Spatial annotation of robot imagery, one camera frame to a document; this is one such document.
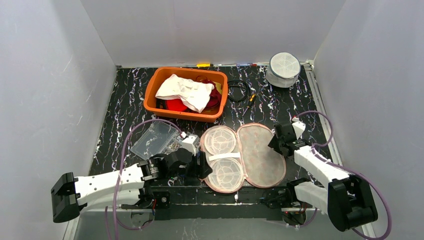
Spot peach print mesh laundry bag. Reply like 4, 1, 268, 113
200, 123, 287, 194

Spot orange black screwdriver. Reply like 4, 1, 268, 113
242, 94, 257, 117

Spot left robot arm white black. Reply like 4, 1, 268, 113
50, 148, 213, 223

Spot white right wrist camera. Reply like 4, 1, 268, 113
291, 116, 306, 139

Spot bright red bra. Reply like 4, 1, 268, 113
156, 98, 189, 112

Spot yellow marker at wall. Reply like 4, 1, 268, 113
196, 63, 213, 68

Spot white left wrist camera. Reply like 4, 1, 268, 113
180, 132, 200, 156

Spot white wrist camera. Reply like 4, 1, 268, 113
291, 116, 306, 139
180, 132, 200, 156

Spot orange plastic basin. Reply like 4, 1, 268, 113
143, 67, 229, 123

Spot black coiled cable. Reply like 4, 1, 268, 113
227, 80, 251, 103

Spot clear plastic screw organizer box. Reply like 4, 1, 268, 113
130, 121, 183, 160

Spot white bra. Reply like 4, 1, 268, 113
155, 74, 214, 113

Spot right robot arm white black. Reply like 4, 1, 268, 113
268, 121, 379, 232

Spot dark red bra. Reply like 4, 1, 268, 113
196, 75, 222, 109

